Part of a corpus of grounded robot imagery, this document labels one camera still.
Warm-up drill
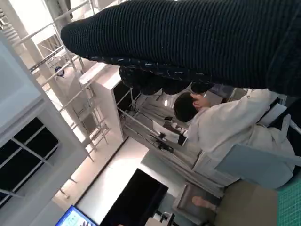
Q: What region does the small bright blue screen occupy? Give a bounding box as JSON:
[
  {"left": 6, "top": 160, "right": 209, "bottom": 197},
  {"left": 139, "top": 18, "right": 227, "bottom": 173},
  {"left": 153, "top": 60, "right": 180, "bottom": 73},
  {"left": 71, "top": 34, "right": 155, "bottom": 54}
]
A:
[{"left": 55, "top": 204, "right": 98, "bottom": 226}]

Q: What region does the green cutting mat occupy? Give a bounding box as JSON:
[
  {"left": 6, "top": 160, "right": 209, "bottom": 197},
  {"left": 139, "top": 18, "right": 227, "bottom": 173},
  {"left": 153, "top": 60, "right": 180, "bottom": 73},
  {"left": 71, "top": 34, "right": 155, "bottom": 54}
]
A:
[{"left": 276, "top": 178, "right": 301, "bottom": 226}]

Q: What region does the person's hand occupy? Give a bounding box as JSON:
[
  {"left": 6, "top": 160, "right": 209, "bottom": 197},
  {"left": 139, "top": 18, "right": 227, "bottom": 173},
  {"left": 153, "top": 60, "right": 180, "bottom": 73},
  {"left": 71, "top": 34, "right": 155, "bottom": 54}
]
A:
[{"left": 191, "top": 196, "right": 218, "bottom": 210}]

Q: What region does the dark window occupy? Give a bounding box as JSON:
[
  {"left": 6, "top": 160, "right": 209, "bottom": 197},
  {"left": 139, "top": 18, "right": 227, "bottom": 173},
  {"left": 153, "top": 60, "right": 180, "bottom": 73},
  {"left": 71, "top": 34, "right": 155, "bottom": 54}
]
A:
[{"left": 0, "top": 116, "right": 59, "bottom": 208}]

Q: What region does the black monitor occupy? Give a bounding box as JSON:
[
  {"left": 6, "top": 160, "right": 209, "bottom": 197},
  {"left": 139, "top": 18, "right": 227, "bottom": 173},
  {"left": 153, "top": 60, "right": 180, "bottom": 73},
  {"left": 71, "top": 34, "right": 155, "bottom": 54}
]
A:
[{"left": 100, "top": 168, "right": 169, "bottom": 226}]

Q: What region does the person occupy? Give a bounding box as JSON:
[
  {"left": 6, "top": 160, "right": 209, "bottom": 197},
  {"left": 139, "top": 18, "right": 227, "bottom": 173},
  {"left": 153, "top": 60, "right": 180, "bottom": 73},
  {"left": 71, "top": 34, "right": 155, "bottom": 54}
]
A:
[{"left": 173, "top": 88, "right": 296, "bottom": 189}]

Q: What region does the grey chair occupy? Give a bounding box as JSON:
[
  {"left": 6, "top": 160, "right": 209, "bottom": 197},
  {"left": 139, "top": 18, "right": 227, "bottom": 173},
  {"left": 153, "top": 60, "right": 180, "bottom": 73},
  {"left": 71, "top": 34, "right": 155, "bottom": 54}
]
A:
[{"left": 215, "top": 119, "right": 301, "bottom": 190}]

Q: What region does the black gloved right hand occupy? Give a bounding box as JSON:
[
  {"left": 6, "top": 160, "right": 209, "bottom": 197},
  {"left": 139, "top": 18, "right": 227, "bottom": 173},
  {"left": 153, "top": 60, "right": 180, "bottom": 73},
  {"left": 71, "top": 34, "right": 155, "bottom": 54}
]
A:
[{"left": 60, "top": 0, "right": 301, "bottom": 96}]

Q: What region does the white cabinet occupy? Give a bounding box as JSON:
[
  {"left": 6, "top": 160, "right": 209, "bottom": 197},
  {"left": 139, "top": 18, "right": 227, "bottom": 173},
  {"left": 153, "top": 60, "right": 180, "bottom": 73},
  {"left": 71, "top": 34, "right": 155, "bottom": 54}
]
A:
[{"left": 79, "top": 65, "right": 142, "bottom": 142}]

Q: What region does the white metal pipe frame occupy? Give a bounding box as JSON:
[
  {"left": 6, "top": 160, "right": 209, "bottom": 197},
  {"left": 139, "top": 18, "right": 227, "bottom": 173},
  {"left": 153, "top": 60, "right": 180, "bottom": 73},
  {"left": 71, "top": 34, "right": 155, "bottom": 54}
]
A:
[{"left": 14, "top": 0, "right": 111, "bottom": 163}]

